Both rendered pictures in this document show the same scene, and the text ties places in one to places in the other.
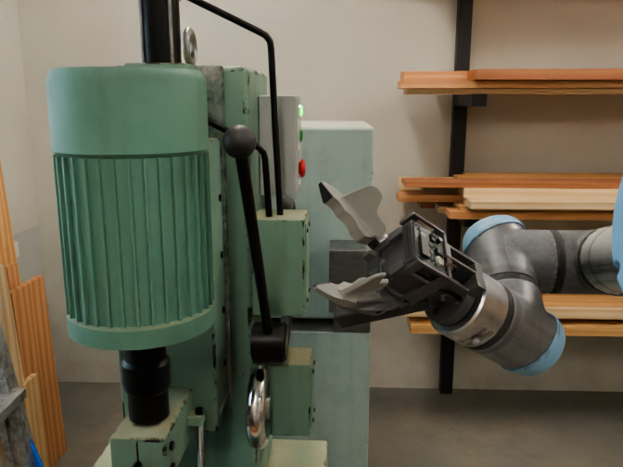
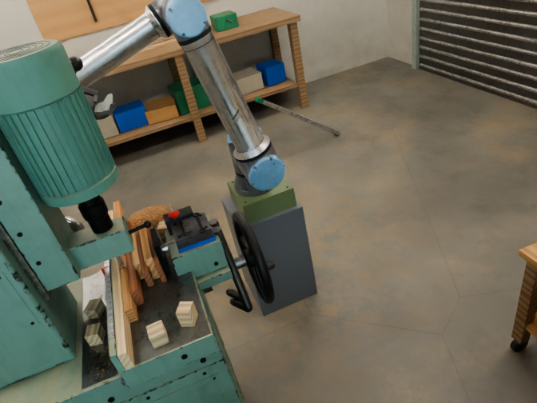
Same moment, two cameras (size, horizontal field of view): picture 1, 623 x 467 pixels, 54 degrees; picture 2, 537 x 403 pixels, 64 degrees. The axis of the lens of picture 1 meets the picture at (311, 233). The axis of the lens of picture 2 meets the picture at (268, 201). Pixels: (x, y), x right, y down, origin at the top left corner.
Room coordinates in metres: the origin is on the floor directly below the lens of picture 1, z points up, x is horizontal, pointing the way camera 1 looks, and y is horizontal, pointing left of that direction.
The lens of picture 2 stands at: (0.58, 1.19, 1.64)
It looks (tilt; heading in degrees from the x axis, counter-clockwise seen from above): 34 degrees down; 254
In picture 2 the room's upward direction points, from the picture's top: 13 degrees counter-clockwise
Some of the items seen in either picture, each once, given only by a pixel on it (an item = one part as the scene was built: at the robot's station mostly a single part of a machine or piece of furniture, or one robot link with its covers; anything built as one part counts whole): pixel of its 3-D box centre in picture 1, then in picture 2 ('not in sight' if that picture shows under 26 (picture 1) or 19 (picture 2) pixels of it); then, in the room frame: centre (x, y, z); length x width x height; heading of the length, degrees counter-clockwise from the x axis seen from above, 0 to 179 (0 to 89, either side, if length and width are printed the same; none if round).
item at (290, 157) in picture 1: (280, 144); not in sight; (1.03, 0.05, 1.40); 0.10 x 0.06 x 0.16; 177
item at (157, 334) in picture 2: not in sight; (157, 334); (0.68, 0.47, 0.92); 0.04 x 0.04 x 0.04; 0
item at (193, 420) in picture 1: (197, 439); not in sight; (0.78, 0.16, 1.00); 0.02 x 0.02 x 0.10; 87
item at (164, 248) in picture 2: not in sight; (170, 245); (0.59, 0.22, 0.95); 0.09 x 0.07 x 0.09; 87
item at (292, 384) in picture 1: (285, 390); not in sight; (0.89, 0.04, 1.02); 0.09 x 0.07 x 0.12; 87
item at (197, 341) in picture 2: not in sight; (170, 270); (0.61, 0.21, 0.87); 0.61 x 0.30 x 0.06; 87
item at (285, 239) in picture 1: (282, 260); not in sight; (0.92, 0.05, 1.22); 0.09 x 0.08 x 0.15; 177
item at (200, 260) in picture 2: not in sight; (195, 248); (0.53, 0.22, 0.91); 0.15 x 0.14 x 0.09; 87
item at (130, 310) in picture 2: not in sight; (123, 251); (0.71, 0.11, 0.92); 0.54 x 0.02 x 0.04; 87
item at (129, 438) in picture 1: (157, 439); (102, 244); (0.74, 0.21, 1.03); 0.14 x 0.07 x 0.09; 177
